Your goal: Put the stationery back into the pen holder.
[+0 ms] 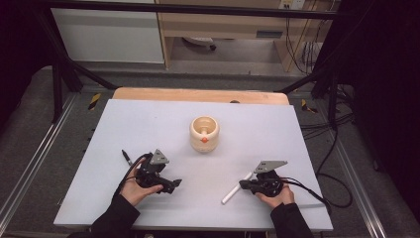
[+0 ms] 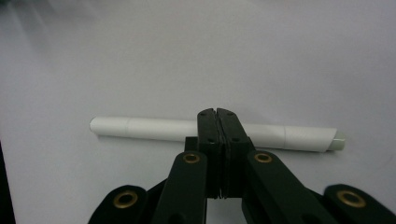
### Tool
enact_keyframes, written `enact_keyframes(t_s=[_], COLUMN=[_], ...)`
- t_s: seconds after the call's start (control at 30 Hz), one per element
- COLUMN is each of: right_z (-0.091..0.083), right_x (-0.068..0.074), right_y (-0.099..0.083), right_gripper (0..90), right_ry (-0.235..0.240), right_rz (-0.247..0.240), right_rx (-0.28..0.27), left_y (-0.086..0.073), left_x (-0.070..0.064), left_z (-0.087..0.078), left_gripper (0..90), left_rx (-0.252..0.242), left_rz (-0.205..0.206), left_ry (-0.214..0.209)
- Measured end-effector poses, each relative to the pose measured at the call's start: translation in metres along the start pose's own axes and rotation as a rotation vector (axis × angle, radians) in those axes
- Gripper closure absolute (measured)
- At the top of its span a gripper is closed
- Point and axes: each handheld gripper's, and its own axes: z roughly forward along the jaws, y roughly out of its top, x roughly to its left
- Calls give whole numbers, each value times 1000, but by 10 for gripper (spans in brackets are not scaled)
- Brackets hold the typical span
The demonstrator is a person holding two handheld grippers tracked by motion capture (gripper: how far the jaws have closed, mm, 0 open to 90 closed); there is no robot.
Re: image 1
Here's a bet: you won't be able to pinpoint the wooden shelf unit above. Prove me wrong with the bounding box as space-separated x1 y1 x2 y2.
155 0 331 72

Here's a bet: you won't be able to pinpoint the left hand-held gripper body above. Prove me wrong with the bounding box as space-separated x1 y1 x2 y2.
135 148 173 190

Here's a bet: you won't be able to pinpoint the person's left hand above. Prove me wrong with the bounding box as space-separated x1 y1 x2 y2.
119 157 164 207

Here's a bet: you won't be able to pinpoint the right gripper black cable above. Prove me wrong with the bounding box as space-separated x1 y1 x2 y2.
279 128 354 213

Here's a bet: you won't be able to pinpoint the black metal stand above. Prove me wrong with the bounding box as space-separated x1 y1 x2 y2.
36 9 118 123
278 65 341 130

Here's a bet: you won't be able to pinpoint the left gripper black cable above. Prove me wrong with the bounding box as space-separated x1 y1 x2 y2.
113 152 155 199

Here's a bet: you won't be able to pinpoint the black pen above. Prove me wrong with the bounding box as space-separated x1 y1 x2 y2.
121 149 134 167

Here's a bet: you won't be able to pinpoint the white table board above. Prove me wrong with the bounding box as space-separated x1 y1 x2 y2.
52 98 334 232

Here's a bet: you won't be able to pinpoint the black curtain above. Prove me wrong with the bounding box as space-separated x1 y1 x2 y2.
340 0 420 226
0 0 51 133

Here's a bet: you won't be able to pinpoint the hanging black cables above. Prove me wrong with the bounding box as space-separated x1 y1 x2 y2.
285 16 323 75

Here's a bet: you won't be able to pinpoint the black frame crossbar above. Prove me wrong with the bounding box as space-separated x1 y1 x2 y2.
39 0 341 20

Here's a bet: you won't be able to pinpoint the white pen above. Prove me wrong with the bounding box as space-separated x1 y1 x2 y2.
221 172 254 205

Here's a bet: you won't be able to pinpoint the white cabinet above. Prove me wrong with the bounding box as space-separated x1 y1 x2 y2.
51 8 165 64

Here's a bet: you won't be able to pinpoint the bundle of floor cables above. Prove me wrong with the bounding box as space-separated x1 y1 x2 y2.
300 112 355 140

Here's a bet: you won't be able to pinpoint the wall socket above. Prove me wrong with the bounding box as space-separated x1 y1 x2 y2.
278 0 306 10

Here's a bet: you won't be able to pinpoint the person's right hand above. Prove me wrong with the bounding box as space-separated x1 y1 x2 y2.
255 185 296 209

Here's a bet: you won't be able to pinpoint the yellow black tape marker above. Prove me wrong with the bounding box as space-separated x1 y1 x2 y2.
88 92 102 111
300 98 318 114

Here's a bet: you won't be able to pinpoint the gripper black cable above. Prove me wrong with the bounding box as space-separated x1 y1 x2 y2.
113 152 155 199
279 128 354 213

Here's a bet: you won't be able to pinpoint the wooden table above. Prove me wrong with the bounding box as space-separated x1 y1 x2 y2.
112 86 290 106

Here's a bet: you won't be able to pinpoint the cream pen holder cup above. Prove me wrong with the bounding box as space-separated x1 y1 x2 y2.
189 115 221 154

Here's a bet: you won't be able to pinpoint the aluminium floor rail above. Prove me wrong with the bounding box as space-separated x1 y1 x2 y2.
330 142 387 238
0 95 77 226

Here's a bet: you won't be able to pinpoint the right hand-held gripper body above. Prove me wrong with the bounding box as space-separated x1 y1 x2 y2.
253 160 288 198

